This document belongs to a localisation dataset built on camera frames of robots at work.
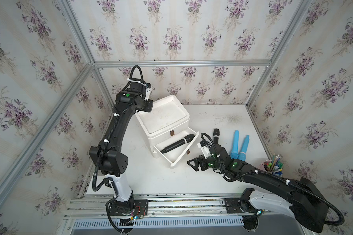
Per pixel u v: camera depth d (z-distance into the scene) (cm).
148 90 73
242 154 90
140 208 72
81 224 69
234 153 90
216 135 98
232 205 73
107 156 45
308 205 40
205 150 73
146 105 71
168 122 79
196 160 70
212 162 69
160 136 75
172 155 84
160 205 75
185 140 86
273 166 77
